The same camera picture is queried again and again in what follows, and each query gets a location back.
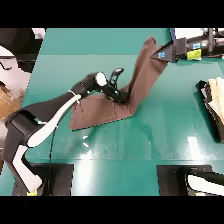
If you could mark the cream garment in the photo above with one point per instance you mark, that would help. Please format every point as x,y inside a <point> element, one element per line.
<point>217,96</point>

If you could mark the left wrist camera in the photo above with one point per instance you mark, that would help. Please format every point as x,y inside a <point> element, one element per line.
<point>116,74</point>

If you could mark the black garment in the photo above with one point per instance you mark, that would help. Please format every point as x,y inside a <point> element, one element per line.
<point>204,96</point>

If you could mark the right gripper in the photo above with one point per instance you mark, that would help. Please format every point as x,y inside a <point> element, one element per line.
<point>171,51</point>

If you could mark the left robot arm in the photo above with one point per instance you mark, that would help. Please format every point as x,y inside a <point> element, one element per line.
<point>50,111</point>

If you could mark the black mounting plate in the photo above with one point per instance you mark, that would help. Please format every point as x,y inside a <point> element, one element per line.
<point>61,180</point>
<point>170,180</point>

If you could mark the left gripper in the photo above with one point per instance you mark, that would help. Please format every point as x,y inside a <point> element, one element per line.
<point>117,95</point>

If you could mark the brown garment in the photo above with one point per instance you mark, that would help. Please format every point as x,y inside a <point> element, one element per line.
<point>100,111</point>

